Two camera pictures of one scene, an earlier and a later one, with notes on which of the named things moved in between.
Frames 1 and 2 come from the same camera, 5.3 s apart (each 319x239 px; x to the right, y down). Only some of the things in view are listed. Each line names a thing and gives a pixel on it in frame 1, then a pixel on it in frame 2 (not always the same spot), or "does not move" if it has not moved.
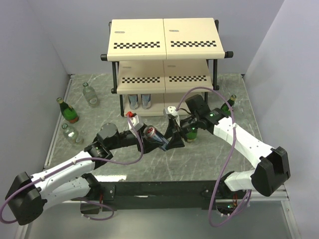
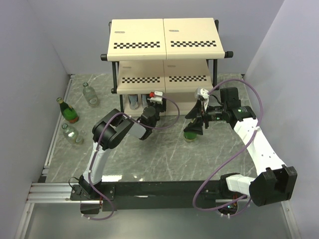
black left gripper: (147, 146) → (163, 107)
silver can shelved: (133, 101) does not move
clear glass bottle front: (72, 135) does not move
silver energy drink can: (146, 101) does not move
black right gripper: (175, 141) → (196, 126)
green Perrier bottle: (191, 136) does not move
